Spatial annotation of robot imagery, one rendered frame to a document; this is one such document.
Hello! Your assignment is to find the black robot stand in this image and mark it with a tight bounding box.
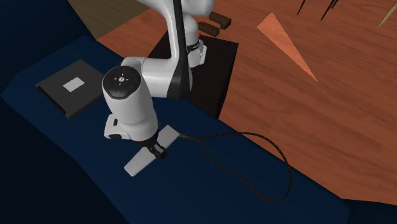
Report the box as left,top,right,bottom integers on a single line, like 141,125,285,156
148,30,240,119

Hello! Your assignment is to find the dark brown block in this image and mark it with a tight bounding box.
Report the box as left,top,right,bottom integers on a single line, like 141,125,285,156
207,11,233,31
197,21,221,38

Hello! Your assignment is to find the black book with grey label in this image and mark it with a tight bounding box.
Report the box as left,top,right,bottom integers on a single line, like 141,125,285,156
34,59,105,121

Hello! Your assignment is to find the dark brown cord loop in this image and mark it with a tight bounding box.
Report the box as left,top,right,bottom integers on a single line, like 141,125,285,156
179,131,293,202

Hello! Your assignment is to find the white flat rectangular device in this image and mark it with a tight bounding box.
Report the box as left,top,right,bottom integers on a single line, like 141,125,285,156
123,124,181,178

